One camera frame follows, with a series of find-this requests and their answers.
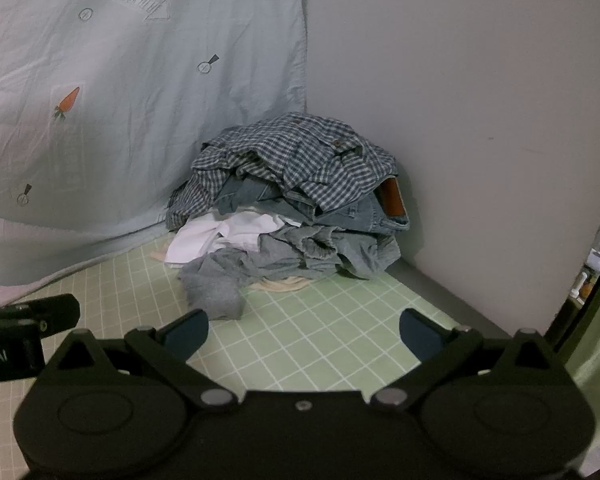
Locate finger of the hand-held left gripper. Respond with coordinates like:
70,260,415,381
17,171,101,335
0,293,82,343

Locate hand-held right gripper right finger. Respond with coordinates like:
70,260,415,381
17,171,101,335
371,308,572,412

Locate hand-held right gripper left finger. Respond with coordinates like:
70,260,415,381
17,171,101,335
44,309,239,412

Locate blue plaid shirt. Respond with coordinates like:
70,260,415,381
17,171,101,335
166,112,398,231

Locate grey garment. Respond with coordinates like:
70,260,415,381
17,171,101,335
177,222,346,322

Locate white garment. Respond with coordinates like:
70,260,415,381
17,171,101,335
164,210,303,266

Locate cream garment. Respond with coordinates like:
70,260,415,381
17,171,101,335
150,247,311,294

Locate green checked bed sheet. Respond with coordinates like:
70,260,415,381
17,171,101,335
0,237,513,480

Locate blue denim jeans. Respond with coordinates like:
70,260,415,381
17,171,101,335
215,172,411,281

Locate small orange bottle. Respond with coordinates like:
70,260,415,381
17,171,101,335
579,270,599,302

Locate carrot-print light blue blanket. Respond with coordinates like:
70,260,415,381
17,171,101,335
0,0,308,307

